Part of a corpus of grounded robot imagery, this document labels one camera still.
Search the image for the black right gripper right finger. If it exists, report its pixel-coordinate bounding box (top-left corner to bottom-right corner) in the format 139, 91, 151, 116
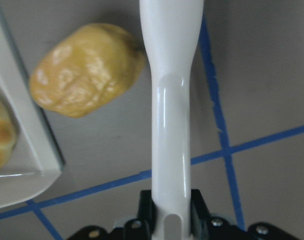
190, 189, 298, 240

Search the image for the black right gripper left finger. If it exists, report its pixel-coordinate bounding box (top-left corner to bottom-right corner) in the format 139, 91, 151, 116
68, 190, 156, 240

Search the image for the beige plastic dustpan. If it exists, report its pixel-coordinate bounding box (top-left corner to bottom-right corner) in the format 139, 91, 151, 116
0, 7, 64, 209

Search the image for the brown toy potato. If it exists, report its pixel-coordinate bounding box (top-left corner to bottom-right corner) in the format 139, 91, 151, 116
29, 23, 145, 118

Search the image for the toy croissant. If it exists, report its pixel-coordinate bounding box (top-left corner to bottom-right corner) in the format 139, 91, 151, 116
0, 101, 17, 169

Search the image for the beige brush with dark bristles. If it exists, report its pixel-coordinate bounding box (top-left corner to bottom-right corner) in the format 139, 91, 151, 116
139, 0, 204, 240

